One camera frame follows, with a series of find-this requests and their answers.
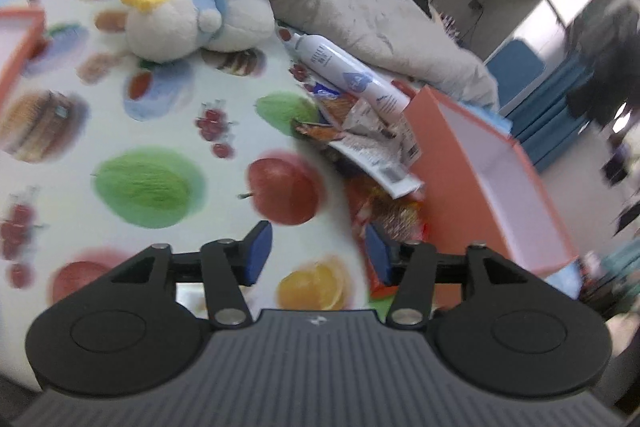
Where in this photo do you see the blue drawer unit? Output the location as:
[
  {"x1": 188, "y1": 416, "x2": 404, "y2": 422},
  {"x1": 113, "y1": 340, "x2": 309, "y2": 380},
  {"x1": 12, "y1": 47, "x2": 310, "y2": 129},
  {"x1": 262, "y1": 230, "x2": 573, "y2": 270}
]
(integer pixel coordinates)
[{"x1": 515, "y1": 57, "x2": 601, "y2": 172}]

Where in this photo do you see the white and blue plush toy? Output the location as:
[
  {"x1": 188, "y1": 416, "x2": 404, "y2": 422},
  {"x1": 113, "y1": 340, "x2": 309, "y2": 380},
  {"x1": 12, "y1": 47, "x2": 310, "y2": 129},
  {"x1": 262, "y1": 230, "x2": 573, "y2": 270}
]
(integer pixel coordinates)
[{"x1": 120, "y1": 0, "x2": 276, "y2": 62}]

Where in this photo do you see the red spicy strip packet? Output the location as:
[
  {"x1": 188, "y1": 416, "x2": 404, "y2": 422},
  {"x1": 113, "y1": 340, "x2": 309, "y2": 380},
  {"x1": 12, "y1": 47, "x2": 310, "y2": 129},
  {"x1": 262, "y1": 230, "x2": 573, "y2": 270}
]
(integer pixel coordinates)
[{"x1": 345, "y1": 179, "x2": 431, "y2": 300}]

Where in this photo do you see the light blue cloth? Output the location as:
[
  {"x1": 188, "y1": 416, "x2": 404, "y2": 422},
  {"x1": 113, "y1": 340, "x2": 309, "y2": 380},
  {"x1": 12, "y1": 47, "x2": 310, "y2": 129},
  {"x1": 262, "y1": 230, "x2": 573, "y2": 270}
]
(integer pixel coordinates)
[{"x1": 465, "y1": 102, "x2": 513, "y2": 132}]

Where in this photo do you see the clear plastic snack packet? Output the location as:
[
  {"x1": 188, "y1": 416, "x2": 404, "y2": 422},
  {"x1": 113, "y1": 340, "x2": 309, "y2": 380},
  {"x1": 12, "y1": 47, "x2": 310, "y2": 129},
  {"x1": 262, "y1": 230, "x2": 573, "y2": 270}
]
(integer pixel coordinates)
[{"x1": 325, "y1": 99, "x2": 426, "y2": 200}]

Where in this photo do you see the white spray bottle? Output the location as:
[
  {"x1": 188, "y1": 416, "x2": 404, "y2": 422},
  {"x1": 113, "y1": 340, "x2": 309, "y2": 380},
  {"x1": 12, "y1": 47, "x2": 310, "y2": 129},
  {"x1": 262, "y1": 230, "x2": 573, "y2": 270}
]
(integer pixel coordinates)
[{"x1": 277, "y1": 29, "x2": 418, "y2": 115}]

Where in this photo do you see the fruit print bed sheet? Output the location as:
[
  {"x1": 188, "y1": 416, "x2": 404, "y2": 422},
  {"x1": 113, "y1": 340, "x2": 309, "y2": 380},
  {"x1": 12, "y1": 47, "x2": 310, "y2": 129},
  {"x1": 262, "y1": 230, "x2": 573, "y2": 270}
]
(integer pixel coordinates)
[{"x1": 0, "y1": 0, "x2": 381, "y2": 393}]

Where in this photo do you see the grey blanket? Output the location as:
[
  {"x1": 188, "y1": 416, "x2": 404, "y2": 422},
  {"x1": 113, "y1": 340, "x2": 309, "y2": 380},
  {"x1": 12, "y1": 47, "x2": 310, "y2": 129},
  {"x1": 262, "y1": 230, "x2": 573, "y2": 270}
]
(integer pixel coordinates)
[{"x1": 270, "y1": 0, "x2": 501, "y2": 110}]

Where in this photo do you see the orange cardboard box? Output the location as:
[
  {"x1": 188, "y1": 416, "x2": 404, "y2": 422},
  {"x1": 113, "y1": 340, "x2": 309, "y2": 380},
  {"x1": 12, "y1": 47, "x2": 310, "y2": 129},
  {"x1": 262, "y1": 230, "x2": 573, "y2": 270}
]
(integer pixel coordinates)
[{"x1": 404, "y1": 86, "x2": 581, "y2": 278}]

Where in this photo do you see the blue snack packet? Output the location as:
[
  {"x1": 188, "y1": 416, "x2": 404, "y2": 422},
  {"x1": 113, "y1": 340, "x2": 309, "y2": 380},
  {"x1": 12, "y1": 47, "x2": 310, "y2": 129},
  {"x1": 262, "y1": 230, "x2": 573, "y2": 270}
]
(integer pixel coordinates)
[{"x1": 295, "y1": 79, "x2": 356, "y2": 142}]

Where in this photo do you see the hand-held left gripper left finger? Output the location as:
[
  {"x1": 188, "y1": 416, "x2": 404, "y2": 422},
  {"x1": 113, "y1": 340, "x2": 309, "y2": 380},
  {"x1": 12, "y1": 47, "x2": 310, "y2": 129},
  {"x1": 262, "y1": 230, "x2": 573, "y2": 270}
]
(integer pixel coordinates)
[{"x1": 107, "y1": 221, "x2": 274, "y2": 328}]

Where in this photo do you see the orange box at left edge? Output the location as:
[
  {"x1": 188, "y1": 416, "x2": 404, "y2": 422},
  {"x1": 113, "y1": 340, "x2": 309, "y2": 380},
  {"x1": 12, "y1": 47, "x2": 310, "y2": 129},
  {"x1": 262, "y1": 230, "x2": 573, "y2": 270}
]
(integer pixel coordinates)
[{"x1": 0, "y1": 6, "x2": 47, "y2": 108}]

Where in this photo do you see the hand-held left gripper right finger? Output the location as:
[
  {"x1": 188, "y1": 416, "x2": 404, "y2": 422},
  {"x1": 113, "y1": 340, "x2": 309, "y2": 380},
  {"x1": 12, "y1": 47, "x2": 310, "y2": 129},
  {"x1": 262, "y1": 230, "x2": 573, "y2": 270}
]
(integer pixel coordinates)
[{"x1": 364, "y1": 223, "x2": 533, "y2": 328}]

